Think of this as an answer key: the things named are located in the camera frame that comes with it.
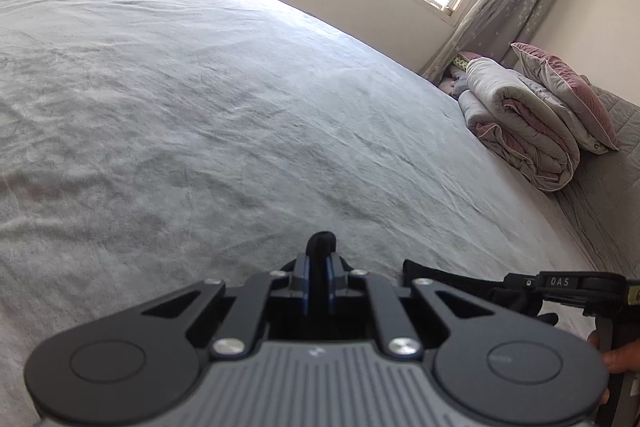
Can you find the pink velvet pillow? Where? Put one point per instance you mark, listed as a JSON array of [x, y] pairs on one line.
[[570, 92]]

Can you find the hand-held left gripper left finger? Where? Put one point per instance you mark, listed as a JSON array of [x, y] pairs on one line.
[[304, 287]]

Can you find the black and beige raglan sweatshirt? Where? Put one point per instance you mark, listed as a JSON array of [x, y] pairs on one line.
[[322, 247]]

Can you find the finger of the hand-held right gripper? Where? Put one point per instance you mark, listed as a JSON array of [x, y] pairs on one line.
[[522, 282]]

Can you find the folded grey pink quilt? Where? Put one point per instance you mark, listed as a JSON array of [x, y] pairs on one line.
[[520, 132]]

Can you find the person's right hand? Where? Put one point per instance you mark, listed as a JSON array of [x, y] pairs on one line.
[[622, 357]]

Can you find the grey quilted headboard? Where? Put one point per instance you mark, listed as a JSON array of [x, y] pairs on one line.
[[607, 207]]

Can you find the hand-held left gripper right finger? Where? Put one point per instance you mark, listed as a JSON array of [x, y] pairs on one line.
[[334, 287]]

